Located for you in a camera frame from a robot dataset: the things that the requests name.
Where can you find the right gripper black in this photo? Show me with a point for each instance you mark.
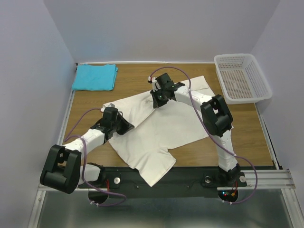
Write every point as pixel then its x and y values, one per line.
pixel 156 103

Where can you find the white t shirt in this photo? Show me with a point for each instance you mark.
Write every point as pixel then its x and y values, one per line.
pixel 156 131

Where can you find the white plastic basket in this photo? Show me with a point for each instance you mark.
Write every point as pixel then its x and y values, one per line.
pixel 241 79

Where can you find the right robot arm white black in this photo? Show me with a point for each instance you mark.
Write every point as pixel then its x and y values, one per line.
pixel 213 113

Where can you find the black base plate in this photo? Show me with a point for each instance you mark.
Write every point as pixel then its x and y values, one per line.
pixel 178 182

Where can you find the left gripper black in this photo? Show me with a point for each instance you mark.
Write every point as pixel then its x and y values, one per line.
pixel 127 126

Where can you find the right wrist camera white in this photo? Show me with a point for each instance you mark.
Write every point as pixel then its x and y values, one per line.
pixel 155 84

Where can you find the aluminium frame rail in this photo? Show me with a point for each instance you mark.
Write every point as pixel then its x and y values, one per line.
pixel 255 179

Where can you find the folded blue t shirt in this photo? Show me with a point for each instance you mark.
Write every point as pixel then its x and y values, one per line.
pixel 95 78

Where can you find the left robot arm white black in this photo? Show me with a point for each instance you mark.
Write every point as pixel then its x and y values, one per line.
pixel 63 170

